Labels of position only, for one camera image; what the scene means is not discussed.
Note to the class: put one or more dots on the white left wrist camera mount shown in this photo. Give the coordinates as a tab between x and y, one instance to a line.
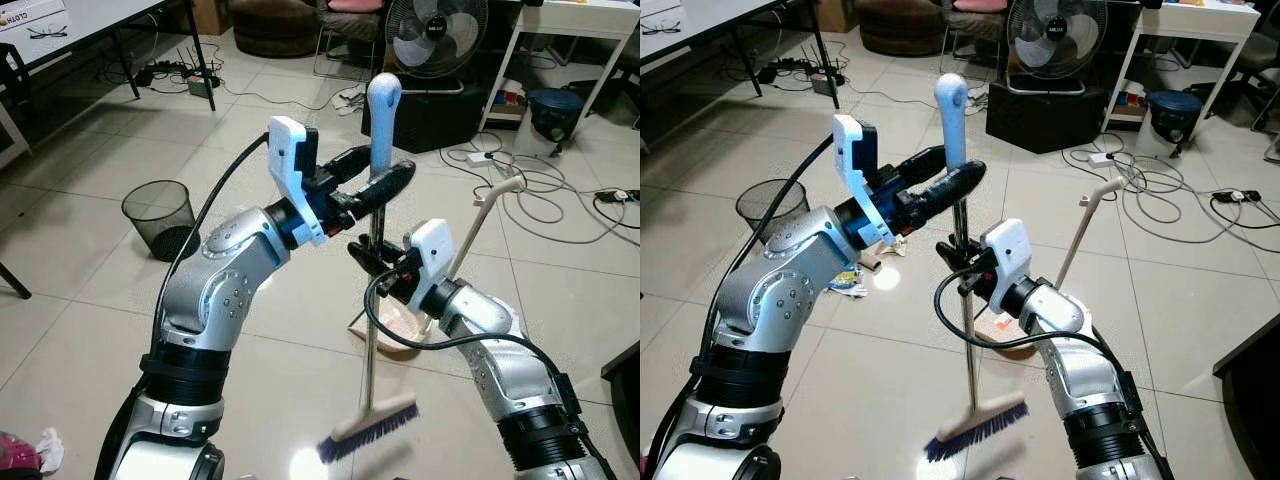
858	170
290	170

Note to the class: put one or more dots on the brown round pouf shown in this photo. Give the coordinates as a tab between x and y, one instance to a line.
900	25
272	25

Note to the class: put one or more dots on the blue yellow snack wrapper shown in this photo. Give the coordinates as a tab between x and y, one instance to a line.
848	282

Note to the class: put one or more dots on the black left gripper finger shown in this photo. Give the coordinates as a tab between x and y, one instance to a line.
920	166
350	163
385	187
952	190

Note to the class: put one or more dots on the beige crumpled paper scrap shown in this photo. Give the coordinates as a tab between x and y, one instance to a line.
893	246

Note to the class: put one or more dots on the black speaker box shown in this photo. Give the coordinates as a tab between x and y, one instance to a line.
1045	115
425	115

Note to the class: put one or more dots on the white crumpled tissue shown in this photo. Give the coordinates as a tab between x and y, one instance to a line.
50	448

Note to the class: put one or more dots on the black mesh waste basket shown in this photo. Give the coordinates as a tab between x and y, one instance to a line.
160	225
765	205

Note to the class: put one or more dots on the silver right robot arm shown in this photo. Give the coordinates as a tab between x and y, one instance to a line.
1085	370
500	370

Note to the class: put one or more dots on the black eyeglasses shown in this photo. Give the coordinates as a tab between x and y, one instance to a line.
47	32
663	27

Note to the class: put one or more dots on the broom with blue bristles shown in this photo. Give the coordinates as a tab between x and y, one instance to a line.
384	110
951	110

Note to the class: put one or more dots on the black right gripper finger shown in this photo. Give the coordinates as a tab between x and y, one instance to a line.
377	276
368	254
954	255
961	276

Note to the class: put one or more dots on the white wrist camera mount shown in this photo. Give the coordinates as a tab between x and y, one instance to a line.
1008	250
432	255
858	170
290	170

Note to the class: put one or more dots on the black floor fan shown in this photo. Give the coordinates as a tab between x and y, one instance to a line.
435	30
1055	30

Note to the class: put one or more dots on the brown cardboard piece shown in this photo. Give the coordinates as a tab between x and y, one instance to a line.
868	262

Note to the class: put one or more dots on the white power adapter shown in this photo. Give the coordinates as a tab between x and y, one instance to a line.
1101	158
480	157

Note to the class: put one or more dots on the white table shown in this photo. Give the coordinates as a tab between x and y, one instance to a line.
580	18
1195	18

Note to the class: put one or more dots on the small black power strip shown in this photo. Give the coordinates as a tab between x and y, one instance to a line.
1235	196
615	196

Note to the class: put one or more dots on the dark office chair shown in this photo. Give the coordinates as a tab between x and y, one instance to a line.
1262	55

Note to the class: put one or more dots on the grey table with black legs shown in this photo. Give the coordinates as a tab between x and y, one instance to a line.
100	20
700	20

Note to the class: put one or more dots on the black chair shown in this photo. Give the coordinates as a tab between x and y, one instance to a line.
12	90

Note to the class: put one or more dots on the white printed carton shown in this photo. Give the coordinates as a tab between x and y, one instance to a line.
655	5
30	12

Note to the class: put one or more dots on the dark furniture corner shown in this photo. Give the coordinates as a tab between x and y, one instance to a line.
625	390
1250	400

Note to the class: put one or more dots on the dark blue bucket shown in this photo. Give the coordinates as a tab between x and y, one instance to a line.
555	110
1175	112

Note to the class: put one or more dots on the black furniture leg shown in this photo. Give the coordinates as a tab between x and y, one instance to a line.
14	282

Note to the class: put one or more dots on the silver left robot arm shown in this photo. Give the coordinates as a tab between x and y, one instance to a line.
770	300
215	290

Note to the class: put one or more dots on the chair with pink cushion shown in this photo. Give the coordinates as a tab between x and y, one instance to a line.
978	8
352	8

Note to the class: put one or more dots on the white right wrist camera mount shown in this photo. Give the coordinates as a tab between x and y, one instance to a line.
1008	250
432	255

